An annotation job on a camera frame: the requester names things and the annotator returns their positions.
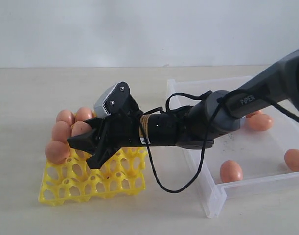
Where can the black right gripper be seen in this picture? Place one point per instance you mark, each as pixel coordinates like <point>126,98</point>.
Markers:
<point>110,134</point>

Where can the brown egg placed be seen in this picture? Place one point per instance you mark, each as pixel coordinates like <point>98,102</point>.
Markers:
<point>84,113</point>
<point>67,116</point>

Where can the brown egg cluster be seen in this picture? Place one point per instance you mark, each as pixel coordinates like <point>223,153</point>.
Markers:
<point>61,131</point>

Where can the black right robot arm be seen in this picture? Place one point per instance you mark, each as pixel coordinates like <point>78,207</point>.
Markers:
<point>219,112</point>

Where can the yellow plastic egg tray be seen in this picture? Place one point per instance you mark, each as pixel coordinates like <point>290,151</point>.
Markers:
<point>73,180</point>

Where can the clear plastic bin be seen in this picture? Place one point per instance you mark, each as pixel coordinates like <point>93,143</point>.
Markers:
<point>261,157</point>

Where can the brown egg under gripper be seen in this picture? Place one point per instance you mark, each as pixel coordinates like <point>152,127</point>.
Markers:
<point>253,113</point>

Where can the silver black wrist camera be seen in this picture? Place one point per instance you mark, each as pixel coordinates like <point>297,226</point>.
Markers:
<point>112,100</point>

